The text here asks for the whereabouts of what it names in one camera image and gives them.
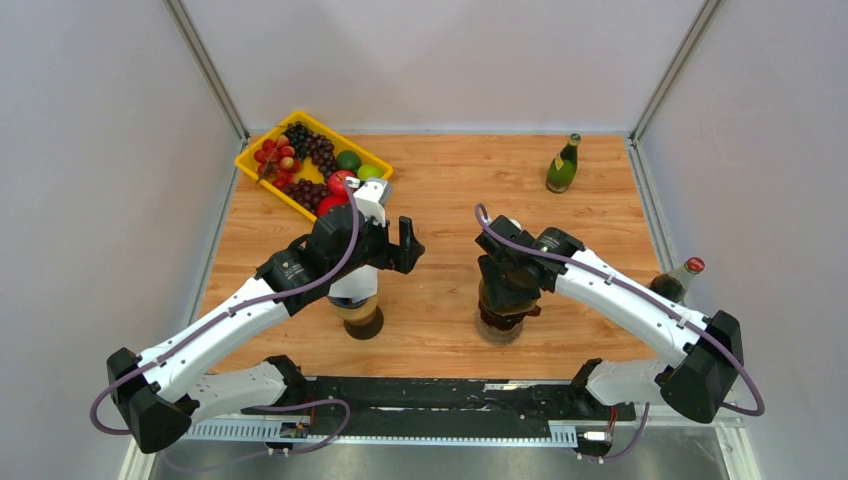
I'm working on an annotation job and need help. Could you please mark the red tomato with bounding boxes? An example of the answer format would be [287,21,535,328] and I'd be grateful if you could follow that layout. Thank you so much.
[316,195,348,217]

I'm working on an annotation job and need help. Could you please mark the blue ribbed glass dripper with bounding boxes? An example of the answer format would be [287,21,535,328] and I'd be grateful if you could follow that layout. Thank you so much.
[328,297,374,310]

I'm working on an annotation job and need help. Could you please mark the green pear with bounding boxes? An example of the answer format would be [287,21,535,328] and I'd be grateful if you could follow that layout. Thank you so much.
[357,164,383,181]

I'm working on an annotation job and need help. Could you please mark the red apple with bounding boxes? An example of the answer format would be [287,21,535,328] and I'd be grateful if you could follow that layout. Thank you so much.
[326,170,361,198]

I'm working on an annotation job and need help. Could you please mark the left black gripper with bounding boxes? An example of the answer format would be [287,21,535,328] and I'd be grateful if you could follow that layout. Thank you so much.
[329,208,425,282]

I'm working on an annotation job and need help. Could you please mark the cola bottle red cap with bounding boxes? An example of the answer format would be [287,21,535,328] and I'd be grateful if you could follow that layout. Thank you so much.
[648,257,706,303]

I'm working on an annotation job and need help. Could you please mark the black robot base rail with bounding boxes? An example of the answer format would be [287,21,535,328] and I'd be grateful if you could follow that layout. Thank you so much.
[268,355,636,456]

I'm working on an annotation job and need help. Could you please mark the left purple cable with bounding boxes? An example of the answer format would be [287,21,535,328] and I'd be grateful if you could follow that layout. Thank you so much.
[89,178,362,437]

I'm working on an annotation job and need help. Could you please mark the small dark grape bunch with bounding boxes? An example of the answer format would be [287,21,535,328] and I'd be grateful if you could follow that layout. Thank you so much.
[283,179,331,215]

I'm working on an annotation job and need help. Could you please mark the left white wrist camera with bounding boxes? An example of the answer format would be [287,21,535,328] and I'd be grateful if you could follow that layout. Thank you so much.
[345,177,393,227]

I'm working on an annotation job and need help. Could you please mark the green lime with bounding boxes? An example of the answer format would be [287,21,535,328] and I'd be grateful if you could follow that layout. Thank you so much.
[336,150,362,174]

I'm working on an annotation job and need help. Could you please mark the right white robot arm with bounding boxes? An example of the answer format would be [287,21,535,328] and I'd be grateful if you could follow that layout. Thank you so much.
[474,204,764,424]

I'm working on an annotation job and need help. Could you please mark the dark purple grape bunch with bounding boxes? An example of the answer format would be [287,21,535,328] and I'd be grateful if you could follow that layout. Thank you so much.
[283,122,338,180]

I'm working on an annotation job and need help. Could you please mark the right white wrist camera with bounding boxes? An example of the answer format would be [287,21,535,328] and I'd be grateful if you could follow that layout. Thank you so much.
[508,218,524,231]

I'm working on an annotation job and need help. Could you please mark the green glass bottle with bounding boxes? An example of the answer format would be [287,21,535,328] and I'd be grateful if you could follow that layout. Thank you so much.
[546,133,582,194]

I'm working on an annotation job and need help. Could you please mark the clear ribbed glass pitcher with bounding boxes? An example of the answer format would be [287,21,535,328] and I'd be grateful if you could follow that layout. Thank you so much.
[475,322,524,346]

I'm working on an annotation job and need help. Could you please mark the amber glass dripper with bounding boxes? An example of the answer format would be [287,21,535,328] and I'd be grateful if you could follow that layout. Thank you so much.
[478,280,541,333]

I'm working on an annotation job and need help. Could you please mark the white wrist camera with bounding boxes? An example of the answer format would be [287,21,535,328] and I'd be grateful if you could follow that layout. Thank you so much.
[345,177,393,227]
[508,218,524,231]

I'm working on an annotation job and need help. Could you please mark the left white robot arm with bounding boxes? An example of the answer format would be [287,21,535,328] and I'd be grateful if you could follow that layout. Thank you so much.
[100,204,425,454]

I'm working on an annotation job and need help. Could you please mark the wooden ring dripper holder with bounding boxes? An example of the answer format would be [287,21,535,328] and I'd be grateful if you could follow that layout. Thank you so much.
[331,299,378,326]

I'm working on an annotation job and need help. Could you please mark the yellow plastic fruit tray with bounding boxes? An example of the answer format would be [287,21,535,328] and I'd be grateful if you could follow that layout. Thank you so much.
[235,111,393,221]

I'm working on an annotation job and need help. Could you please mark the white paper coffee filter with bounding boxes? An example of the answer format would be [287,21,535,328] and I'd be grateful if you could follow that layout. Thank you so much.
[327,266,378,300]

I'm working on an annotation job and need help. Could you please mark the brown coffee server pot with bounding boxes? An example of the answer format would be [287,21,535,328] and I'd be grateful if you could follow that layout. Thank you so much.
[343,308,384,340]

